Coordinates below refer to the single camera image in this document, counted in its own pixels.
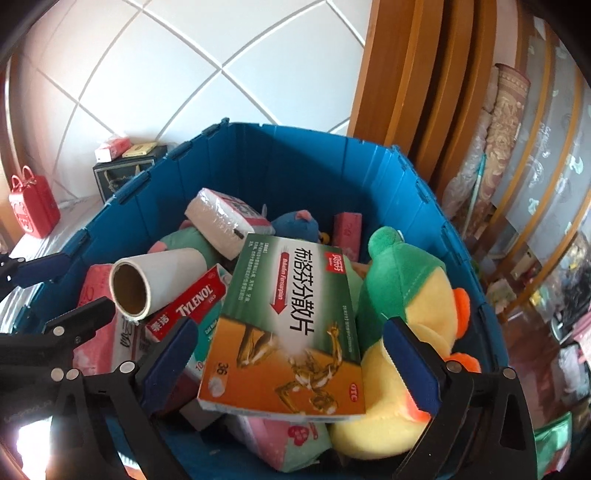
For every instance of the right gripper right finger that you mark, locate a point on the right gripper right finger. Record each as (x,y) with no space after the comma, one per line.
(480,426)

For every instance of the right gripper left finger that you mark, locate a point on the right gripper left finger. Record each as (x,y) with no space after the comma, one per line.
(166,368)

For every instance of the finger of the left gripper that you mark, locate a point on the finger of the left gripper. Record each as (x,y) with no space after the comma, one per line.
(18,272)
(83,318)

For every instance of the white paper roll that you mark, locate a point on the white paper roll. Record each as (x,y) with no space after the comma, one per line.
(142,285)

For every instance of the green orange medicine box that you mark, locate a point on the green orange medicine box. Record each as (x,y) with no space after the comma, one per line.
(285,344)

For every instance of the pink white packet box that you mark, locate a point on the pink white packet box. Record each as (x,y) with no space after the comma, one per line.
(225,221)

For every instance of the red pouch in crate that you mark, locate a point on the red pouch in crate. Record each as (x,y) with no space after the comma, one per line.
(97,355)

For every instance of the red bear suitcase box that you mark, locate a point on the red bear suitcase box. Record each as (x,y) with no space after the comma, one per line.
(33,203)

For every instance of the Tylenol medicine box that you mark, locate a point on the Tylenol medicine box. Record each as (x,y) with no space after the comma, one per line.
(200,302)

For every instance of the dark green gift bag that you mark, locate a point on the dark green gift bag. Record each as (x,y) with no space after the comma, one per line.
(111,177)

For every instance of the pink tissue pack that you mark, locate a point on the pink tissue pack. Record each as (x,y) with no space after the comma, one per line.
(112,149)

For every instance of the yellow duck plush toy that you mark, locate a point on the yellow duck plush toy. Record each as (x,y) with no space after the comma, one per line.
(408,313)

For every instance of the yellow flat box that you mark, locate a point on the yellow flat box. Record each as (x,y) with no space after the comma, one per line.
(139,150)

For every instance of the blue plush toy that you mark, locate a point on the blue plush toy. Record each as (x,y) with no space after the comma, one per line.
(298,225)

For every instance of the blue plastic storage crate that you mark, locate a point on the blue plastic storage crate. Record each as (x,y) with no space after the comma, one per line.
(282,169)

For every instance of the rolled patterned carpet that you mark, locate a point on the rolled patterned carpet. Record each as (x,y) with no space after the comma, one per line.
(512,92)

